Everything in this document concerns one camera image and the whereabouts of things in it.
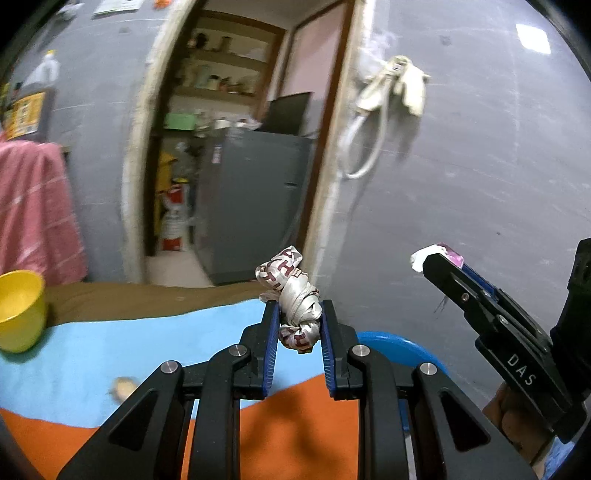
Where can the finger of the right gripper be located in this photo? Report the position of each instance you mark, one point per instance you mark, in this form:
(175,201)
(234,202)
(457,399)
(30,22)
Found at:
(482,312)
(489,288)

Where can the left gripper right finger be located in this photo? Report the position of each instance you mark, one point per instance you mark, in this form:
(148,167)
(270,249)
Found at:
(476,449)

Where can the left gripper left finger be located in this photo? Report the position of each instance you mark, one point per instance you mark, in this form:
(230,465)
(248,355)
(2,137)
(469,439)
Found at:
(184,417)

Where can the brown peanut shell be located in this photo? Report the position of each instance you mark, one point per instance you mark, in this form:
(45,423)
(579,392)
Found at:
(122,388)

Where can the person's right hand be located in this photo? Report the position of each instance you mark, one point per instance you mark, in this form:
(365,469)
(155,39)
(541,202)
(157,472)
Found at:
(521,425)

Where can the blue plastic bucket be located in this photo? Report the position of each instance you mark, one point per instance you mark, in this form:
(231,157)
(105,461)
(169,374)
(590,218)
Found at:
(406,355)

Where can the striped orange brown blue blanket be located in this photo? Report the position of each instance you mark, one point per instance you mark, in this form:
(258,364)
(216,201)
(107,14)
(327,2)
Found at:
(54,396)

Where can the yellow plastic bowl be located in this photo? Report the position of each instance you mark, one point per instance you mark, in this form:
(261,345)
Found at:
(23,310)

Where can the red white sack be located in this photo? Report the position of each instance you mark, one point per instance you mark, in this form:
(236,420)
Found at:
(174,227)

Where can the pink plaid cloth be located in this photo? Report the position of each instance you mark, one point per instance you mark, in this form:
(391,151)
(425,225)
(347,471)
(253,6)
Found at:
(39,228)

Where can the white rubber gloves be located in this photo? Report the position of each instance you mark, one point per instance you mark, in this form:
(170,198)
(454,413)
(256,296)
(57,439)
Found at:
(399,77)

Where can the black flat monitor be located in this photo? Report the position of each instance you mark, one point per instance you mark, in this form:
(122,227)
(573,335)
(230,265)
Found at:
(285,115)

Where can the green plastic box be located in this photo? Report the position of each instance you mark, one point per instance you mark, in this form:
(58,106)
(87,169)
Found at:
(180,121)

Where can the wooden shelf unit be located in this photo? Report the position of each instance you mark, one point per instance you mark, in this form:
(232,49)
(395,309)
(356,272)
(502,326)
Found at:
(228,65)

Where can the large cooking oil jug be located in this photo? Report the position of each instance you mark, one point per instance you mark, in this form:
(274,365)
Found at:
(30,111)

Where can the orange wall hook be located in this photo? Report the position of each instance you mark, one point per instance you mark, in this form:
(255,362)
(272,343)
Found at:
(161,4)

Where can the white wall switch plate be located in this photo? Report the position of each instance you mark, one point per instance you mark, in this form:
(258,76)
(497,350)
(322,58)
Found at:
(107,7)

